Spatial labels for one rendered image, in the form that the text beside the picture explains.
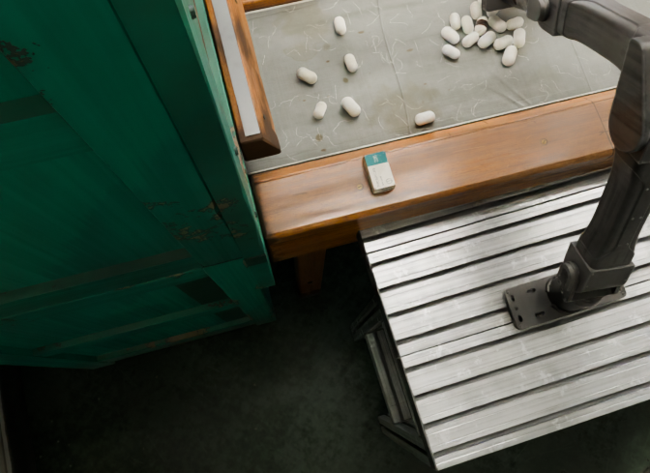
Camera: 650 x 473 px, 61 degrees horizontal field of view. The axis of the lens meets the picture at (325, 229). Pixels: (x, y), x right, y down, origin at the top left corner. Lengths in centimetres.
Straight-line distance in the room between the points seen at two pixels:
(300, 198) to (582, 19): 46
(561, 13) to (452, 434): 64
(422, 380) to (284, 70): 57
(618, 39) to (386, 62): 40
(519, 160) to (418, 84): 21
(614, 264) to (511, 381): 25
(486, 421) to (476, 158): 42
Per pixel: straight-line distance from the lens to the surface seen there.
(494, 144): 95
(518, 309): 98
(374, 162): 87
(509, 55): 104
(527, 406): 98
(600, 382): 103
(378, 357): 128
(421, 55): 103
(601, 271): 87
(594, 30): 82
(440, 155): 92
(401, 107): 97
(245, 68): 86
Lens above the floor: 159
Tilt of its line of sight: 75 degrees down
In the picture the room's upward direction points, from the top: 6 degrees clockwise
